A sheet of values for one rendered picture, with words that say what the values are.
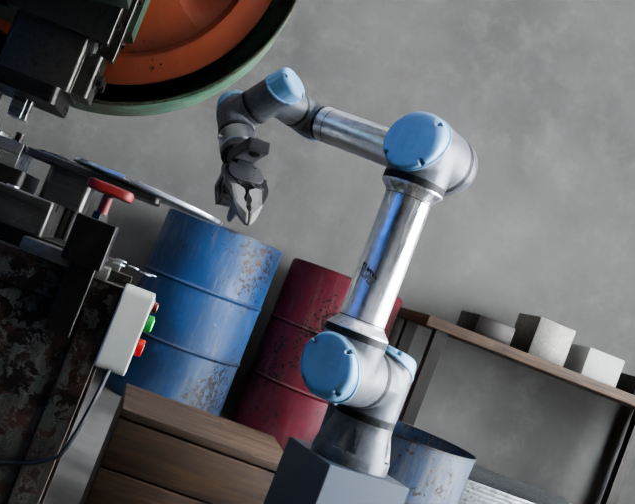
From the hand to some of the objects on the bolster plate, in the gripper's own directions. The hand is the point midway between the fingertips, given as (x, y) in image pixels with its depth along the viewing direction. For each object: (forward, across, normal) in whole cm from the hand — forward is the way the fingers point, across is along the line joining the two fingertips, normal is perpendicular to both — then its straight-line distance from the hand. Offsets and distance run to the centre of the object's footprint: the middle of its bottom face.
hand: (248, 216), depth 183 cm
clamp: (+6, +50, +3) cm, 50 cm away
